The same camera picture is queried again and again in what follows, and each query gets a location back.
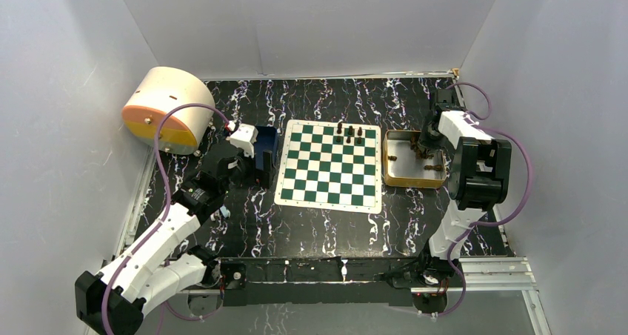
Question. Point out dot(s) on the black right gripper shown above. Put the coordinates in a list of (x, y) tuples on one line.
[(424, 142)]

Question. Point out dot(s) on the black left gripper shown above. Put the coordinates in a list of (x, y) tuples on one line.
[(267, 173)]

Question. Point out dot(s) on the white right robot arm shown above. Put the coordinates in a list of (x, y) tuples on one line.
[(479, 178)]

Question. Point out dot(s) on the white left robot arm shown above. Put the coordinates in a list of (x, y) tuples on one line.
[(116, 299)]

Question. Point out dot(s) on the green white chess board mat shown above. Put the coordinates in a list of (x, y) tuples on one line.
[(317, 172)]

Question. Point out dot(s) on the blue square tray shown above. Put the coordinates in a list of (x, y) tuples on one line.
[(266, 151)]

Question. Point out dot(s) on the beige rectangular tin tray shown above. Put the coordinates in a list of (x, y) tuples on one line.
[(408, 170)]

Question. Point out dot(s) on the small white blue clip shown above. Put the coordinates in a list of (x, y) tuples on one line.
[(222, 213)]

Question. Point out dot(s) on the cream orange cylindrical drum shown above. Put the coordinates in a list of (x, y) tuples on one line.
[(162, 90)]

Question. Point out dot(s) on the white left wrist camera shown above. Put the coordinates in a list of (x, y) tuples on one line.
[(244, 137)]

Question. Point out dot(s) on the aluminium rail frame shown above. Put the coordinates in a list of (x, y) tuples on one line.
[(495, 273)]

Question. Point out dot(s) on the black base frame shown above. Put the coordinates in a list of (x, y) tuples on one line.
[(398, 281)]

